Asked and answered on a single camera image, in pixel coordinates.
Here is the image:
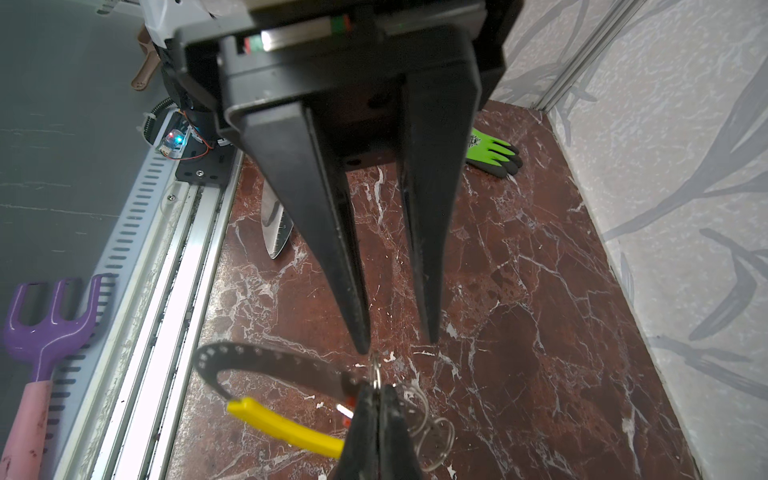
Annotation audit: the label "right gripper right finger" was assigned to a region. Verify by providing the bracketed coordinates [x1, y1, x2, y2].
[378, 385, 423, 480]

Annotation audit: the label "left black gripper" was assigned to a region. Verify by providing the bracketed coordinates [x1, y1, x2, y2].
[169, 1, 522, 354]

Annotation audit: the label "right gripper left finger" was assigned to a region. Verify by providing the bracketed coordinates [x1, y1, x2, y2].
[331, 385, 379, 480]

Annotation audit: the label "small red key cap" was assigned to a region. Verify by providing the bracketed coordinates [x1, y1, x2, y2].
[335, 397, 357, 429]

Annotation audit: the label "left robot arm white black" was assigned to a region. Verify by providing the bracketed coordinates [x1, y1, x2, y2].
[141, 1, 523, 354]

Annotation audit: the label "silver garden trowel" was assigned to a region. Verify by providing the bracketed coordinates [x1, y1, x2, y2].
[260, 180, 294, 260]

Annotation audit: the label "green work glove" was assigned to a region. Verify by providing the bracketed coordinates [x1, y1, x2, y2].
[465, 128, 523, 179]

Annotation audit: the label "small green circuit board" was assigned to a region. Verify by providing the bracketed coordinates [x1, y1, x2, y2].
[157, 128, 189, 160]

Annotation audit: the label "purple pink garden fork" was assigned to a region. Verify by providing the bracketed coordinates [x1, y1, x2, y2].
[1, 272, 116, 479]

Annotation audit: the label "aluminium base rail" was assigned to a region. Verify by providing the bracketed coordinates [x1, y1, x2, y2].
[41, 148, 243, 479]

